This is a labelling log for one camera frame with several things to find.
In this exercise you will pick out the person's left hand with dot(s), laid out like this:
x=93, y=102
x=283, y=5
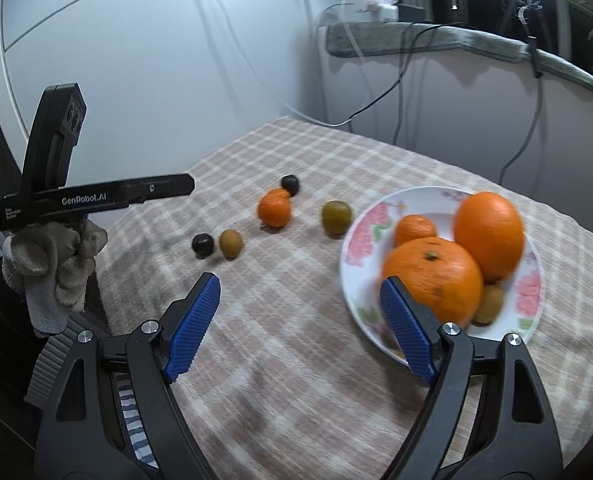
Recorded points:
x=51, y=270

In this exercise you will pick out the checked beige tablecloth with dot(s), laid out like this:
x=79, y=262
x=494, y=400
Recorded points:
x=286, y=360

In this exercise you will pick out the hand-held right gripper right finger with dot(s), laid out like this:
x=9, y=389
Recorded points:
x=406, y=330

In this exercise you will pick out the oval orange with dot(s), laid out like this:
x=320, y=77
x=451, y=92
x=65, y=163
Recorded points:
x=489, y=235

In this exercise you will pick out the white floral plate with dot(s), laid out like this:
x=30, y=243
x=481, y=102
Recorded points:
x=526, y=320

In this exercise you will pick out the brown kiwi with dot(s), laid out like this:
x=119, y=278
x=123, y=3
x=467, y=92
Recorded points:
x=489, y=305
x=231, y=243

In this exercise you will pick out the green-yellow round fruit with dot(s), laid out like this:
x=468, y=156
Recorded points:
x=336, y=217

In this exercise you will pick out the large round orange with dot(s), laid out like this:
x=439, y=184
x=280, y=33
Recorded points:
x=434, y=285

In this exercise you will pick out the white power adapter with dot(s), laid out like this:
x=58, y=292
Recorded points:
x=387, y=6
x=359, y=1

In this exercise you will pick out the white refrigerator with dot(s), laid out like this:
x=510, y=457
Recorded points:
x=151, y=60

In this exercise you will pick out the striped blue white cloth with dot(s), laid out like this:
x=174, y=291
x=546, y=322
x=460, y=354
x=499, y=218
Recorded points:
x=134, y=425

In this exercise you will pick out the dark plum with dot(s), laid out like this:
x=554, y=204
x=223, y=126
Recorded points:
x=202, y=245
x=290, y=185

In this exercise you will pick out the black power adapter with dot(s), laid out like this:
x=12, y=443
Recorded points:
x=411, y=13

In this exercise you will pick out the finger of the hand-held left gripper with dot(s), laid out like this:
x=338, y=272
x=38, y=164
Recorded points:
x=166, y=187

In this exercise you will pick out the mandarin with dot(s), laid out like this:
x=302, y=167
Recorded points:
x=278, y=192
x=414, y=230
x=275, y=211

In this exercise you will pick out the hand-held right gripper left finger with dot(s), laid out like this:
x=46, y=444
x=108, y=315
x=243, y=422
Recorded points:
x=191, y=335

